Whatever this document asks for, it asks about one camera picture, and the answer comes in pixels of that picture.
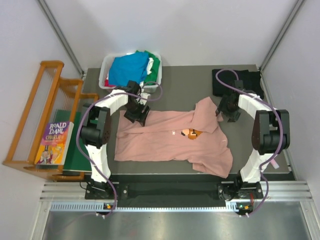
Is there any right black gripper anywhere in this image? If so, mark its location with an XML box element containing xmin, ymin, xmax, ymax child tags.
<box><xmin>216</xmin><ymin>94</ymin><xmax>242</xmax><ymax>123</ymax></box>

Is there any pink t shirt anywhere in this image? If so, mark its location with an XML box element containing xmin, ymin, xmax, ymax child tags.
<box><xmin>114</xmin><ymin>97</ymin><xmax>233</xmax><ymax>178</ymax></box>

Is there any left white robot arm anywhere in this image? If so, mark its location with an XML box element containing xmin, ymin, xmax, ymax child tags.
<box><xmin>76</xmin><ymin>81</ymin><xmax>150</xmax><ymax>199</ymax></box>

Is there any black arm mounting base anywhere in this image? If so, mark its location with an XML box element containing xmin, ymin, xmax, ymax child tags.
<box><xmin>84</xmin><ymin>173</ymin><xmax>263</xmax><ymax>201</ymax></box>

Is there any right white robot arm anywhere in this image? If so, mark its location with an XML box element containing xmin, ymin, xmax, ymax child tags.
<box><xmin>216</xmin><ymin>80</ymin><xmax>290</xmax><ymax>200</ymax></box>

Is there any folded black t shirt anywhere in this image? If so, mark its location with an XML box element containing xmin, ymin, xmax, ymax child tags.
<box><xmin>212</xmin><ymin>69</ymin><xmax>265</xmax><ymax>100</ymax></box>

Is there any green t shirt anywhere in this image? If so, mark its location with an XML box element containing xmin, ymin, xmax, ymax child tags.
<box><xmin>144</xmin><ymin>50</ymin><xmax>161</xmax><ymax>86</ymax></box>

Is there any red t shirt in basket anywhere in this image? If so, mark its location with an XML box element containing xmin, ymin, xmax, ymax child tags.
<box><xmin>104</xmin><ymin>78</ymin><xmax>115</xmax><ymax>88</ymax></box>

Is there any blue t shirt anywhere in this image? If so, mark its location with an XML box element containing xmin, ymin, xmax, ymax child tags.
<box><xmin>108</xmin><ymin>52</ymin><xmax>149</xmax><ymax>86</ymax></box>

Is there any white plastic laundry basket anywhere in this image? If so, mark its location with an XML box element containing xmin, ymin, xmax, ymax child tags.
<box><xmin>98</xmin><ymin>50</ymin><xmax>162</xmax><ymax>93</ymax></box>

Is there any white t shirt in basket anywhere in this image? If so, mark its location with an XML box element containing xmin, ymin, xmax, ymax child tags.
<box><xmin>138</xmin><ymin>56</ymin><xmax>159</xmax><ymax>86</ymax></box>

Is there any pink small object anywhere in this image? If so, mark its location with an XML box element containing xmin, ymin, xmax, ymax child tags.
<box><xmin>270</xmin><ymin>159</ymin><xmax>280</xmax><ymax>169</ymax></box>

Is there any green book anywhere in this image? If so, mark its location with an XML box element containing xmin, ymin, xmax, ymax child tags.
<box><xmin>53</xmin><ymin>109</ymin><xmax>92</xmax><ymax>172</ymax></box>

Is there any Roald Dahl book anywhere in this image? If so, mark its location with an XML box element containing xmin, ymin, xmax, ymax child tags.
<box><xmin>34</xmin><ymin>121</ymin><xmax>74</xmax><ymax>165</ymax></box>

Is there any wooden rack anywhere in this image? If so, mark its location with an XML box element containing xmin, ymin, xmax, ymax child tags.
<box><xmin>3</xmin><ymin>60</ymin><xmax>99</xmax><ymax>182</ymax></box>

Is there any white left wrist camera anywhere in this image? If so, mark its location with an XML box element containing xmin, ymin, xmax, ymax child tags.
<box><xmin>138</xmin><ymin>92</ymin><xmax>151</xmax><ymax>105</ymax></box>

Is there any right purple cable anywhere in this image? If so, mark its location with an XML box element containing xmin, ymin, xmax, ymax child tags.
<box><xmin>215</xmin><ymin>68</ymin><xmax>288</xmax><ymax>217</ymax></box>

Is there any grey slotted cable duct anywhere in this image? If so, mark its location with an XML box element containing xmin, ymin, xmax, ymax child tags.
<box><xmin>50</xmin><ymin>201</ymin><xmax>250</xmax><ymax>213</ymax></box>

